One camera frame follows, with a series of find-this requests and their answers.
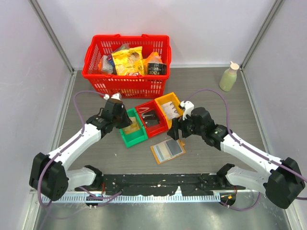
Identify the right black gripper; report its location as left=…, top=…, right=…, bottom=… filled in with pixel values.
left=167, top=111, right=205, bottom=140

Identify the yellow leather card holder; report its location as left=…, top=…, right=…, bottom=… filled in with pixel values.
left=151, top=139, right=186, bottom=164

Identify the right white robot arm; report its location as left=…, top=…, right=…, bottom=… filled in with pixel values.
left=167, top=107, right=305, bottom=209

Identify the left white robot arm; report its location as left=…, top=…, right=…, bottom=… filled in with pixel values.
left=29, top=94, right=132, bottom=201

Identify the gold card in green bin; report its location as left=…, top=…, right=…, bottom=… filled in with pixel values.
left=122, top=117, right=140, bottom=135

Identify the white card in yellow bin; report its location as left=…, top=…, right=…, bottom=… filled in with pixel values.
left=161, top=101, right=180, bottom=120

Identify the black card in red bin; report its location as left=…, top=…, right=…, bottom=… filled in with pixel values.
left=141, top=110, right=160, bottom=127

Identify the green plastic bin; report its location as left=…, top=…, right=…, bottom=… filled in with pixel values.
left=119, top=108, right=148, bottom=148

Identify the red plastic bin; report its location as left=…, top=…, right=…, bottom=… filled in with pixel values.
left=135, top=100, right=168, bottom=138

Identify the yellow plastic bin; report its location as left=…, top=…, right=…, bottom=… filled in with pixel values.
left=155, top=92, right=183, bottom=129

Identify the grey boxed item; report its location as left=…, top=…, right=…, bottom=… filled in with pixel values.
left=98, top=55, right=114, bottom=74

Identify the yellow snack bag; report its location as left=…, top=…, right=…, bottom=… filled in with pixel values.
left=112, top=46, right=144, bottom=76

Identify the black face cream jar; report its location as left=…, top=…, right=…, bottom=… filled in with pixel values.
left=147, top=62, right=167, bottom=75

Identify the orange snack packet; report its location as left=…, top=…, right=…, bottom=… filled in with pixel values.
left=143, top=51, right=162, bottom=72

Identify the green lotion bottle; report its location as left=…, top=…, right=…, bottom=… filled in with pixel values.
left=219, top=61, right=240, bottom=92

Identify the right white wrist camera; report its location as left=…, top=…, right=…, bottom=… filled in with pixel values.
left=179, top=101, right=194, bottom=120

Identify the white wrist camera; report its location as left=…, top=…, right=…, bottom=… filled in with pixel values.
left=179, top=101, right=194, bottom=120
left=103, top=93, right=122, bottom=101

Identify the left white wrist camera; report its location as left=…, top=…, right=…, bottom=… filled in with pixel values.
left=103, top=93, right=122, bottom=101

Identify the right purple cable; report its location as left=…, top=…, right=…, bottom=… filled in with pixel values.
left=183, top=89, right=307, bottom=211

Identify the purple cable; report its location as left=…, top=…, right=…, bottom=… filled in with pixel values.
left=183, top=89, right=307, bottom=211
left=38, top=90, right=122, bottom=208

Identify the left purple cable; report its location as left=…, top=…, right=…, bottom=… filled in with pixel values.
left=38, top=90, right=122, bottom=208

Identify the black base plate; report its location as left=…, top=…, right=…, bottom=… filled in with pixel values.
left=74, top=172, right=247, bottom=196

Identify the white slotted cable duct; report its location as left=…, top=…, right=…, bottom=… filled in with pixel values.
left=54, top=193, right=221, bottom=203

